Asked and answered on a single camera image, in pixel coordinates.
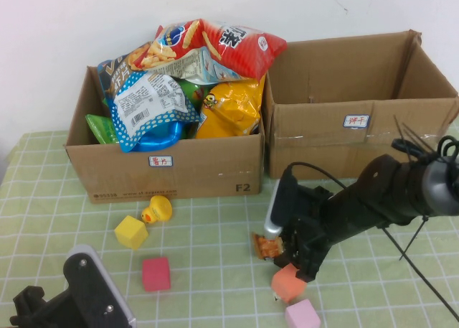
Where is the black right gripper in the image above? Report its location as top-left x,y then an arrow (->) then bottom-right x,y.
274,180 -> 365,284

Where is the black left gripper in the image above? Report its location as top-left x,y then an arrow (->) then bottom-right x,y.
9,286 -> 69,328

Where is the small brown snack packet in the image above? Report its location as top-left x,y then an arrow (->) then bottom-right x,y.
250,231 -> 286,261

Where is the red shrimp stick bag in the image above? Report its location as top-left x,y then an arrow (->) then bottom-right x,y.
139,18 -> 288,85

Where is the orange foam cube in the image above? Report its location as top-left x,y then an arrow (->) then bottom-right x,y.
270,263 -> 308,303

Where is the light pink foam cube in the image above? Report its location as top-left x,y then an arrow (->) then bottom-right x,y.
285,298 -> 321,328

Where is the green checked tablecloth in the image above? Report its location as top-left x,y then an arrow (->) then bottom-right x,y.
0,121 -> 459,328

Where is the cardboard box without print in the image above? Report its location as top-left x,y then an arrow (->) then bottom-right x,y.
263,29 -> 459,181

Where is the yellow foam cube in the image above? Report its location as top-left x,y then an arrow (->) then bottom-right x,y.
114,215 -> 149,250

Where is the magenta foam cube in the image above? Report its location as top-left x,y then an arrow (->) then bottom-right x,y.
141,256 -> 172,292

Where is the cardboard box with F2 print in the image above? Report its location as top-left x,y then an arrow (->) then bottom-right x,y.
64,65 -> 266,204

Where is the long black zip tie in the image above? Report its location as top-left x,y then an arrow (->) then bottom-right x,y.
379,215 -> 459,324

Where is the yellow rubber duck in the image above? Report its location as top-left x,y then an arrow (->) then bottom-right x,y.
141,195 -> 174,224

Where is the white label with red writing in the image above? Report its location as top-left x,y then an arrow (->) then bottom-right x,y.
148,155 -> 174,168
343,114 -> 370,130

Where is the yellow chip bag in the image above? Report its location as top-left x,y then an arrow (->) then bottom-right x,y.
195,75 -> 266,139

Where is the green chip bag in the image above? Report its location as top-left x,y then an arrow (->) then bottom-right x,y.
85,114 -> 121,145
175,78 -> 212,105

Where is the blue polka dot chip bag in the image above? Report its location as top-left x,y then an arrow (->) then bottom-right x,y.
97,42 -> 201,154

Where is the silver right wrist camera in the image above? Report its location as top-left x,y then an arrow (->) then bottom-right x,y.
264,166 -> 299,240

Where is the black right camera cable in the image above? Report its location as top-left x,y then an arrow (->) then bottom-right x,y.
285,161 -> 351,192

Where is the black cable loop bundle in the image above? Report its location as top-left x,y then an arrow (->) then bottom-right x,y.
390,114 -> 459,166

